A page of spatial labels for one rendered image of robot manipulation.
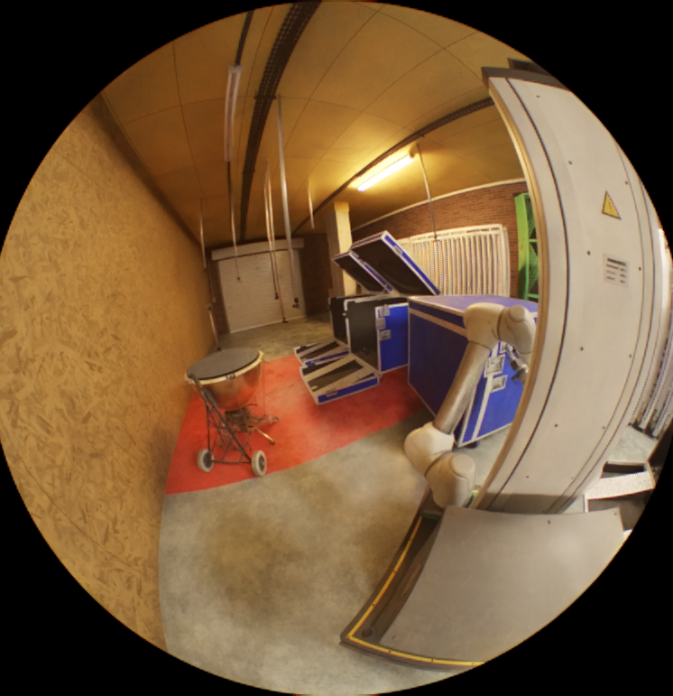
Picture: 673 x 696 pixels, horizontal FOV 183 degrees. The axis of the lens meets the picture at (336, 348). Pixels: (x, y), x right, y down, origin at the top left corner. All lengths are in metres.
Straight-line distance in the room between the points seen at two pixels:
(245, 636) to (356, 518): 1.02
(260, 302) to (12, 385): 7.47
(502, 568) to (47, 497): 1.47
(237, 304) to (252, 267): 1.41
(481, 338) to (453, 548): 0.67
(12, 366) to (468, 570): 1.56
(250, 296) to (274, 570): 7.48
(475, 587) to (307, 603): 0.97
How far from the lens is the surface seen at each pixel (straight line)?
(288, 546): 1.43
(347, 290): 5.15
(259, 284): 7.81
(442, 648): 0.49
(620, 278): 0.51
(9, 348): 1.29
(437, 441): 0.89
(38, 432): 1.30
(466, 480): 0.82
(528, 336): 0.81
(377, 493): 1.52
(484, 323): 0.85
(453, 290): 3.88
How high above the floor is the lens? 1.30
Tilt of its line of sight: 19 degrees down
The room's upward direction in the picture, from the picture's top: 7 degrees counter-clockwise
